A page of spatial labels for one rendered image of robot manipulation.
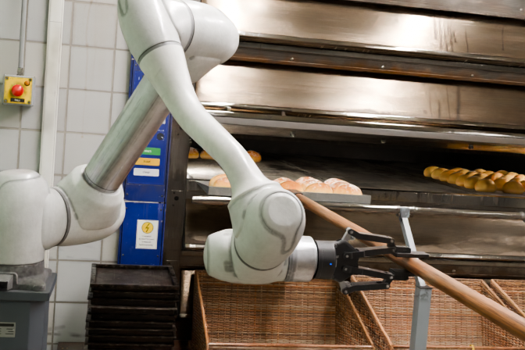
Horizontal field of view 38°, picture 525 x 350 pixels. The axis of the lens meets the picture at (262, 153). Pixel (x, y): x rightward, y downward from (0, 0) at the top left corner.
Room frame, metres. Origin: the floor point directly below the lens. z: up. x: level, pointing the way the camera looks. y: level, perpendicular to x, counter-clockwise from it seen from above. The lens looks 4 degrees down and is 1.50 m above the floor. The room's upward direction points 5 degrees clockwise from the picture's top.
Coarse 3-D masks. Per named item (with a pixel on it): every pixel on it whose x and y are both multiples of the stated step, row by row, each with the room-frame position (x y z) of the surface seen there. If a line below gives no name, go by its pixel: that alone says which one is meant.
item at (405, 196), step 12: (192, 180) 2.80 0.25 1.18; (204, 180) 2.82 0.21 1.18; (372, 192) 2.95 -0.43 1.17; (384, 192) 2.96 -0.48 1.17; (396, 192) 2.97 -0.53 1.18; (408, 192) 2.98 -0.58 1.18; (420, 192) 3.00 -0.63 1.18; (432, 192) 3.04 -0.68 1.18; (444, 192) 3.07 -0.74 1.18; (456, 204) 3.03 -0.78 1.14; (468, 204) 3.04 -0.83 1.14; (480, 204) 3.05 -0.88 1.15; (492, 204) 3.06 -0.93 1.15; (504, 204) 3.07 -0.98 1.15; (516, 204) 3.08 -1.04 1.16
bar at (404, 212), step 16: (304, 208) 2.51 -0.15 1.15; (336, 208) 2.53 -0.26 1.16; (352, 208) 2.54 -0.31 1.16; (368, 208) 2.55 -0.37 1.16; (384, 208) 2.57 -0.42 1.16; (400, 208) 2.58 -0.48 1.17; (416, 208) 2.59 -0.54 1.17; (432, 208) 2.61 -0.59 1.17; (448, 208) 2.62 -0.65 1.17; (416, 288) 2.38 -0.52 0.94; (432, 288) 2.36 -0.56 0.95; (416, 304) 2.37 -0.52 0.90; (416, 320) 2.36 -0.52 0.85; (416, 336) 2.36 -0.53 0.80
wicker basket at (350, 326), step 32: (224, 288) 2.79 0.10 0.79; (256, 288) 2.81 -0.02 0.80; (288, 288) 2.84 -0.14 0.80; (320, 288) 2.86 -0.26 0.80; (192, 320) 2.74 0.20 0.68; (224, 320) 2.76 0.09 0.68; (256, 320) 2.79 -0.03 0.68; (288, 320) 2.80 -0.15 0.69; (320, 320) 2.83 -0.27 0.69; (352, 320) 2.66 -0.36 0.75
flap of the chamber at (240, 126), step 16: (224, 128) 2.77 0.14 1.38; (240, 128) 2.76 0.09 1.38; (256, 128) 2.75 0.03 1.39; (272, 128) 2.73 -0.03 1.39; (288, 128) 2.73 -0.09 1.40; (304, 128) 2.74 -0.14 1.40; (320, 128) 2.75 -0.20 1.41; (336, 128) 2.76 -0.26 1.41; (352, 128) 2.78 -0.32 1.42; (368, 128) 2.79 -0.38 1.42; (400, 144) 2.99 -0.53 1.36; (416, 144) 2.98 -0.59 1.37; (432, 144) 2.96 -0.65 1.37; (448, 144) 2.95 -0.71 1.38; (464, 144) 2.94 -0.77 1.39; (480, 144) 2.92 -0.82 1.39; (496, 144) 2.91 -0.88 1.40; (512, 144) 2.91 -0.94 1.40
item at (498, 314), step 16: (320, 208) 2.14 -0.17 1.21; (336, 224) 1.97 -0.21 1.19; (352, 224) 1.88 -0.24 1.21; (416, 272) 1.46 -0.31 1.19; (432, 272) 1.40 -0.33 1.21; (448, 288) 1.32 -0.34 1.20; (464, 288) 1.28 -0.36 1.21; (464, 304) 1.27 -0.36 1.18; (480, 304) 1.21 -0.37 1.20; (496, 304) 1.19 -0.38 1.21; (496, 320) 1.16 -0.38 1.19; (512, 320) 1.12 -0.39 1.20
